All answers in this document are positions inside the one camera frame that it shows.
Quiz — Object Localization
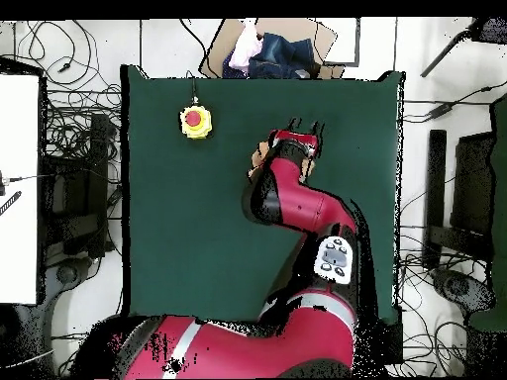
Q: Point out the black power strip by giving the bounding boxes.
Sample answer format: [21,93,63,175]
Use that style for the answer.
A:
[381,310,404,364]

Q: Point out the black emergency stop cable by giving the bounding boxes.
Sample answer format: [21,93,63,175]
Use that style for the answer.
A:
[185,69,199,106]

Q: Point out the pale pink garment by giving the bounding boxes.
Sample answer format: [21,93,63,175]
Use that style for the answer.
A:
[228,19,265,75]

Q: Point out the blue denim jeans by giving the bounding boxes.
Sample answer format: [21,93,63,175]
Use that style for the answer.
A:
[221,32,322,80]

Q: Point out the brown cardboard box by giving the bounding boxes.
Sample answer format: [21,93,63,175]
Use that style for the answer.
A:
[198,17,346,80]

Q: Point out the dark green tablecloth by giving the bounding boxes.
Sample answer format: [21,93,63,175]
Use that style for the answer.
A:
[120,64,406,326]

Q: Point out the yellow emergency stop button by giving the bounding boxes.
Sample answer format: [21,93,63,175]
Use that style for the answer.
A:
[179,104,214,141]

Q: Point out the green fabric sheet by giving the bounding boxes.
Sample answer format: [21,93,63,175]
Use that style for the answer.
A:
[466,93,507,333]

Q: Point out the white desk top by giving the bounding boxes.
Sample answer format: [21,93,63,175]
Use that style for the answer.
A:
[0,72,41,306]

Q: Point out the tan terry towel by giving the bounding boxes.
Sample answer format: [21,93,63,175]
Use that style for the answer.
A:
[248,140,317,184]

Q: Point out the black tripod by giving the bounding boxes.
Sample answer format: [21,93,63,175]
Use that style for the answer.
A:
[420,16,507,78]

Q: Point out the tangled black cables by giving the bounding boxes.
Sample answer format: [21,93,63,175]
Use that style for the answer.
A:
[15,19,123,163]
[395,237,476,378]

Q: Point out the black metal stand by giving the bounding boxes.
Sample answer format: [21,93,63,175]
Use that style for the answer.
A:
[421,129,496,270]
[41,112,120,258]

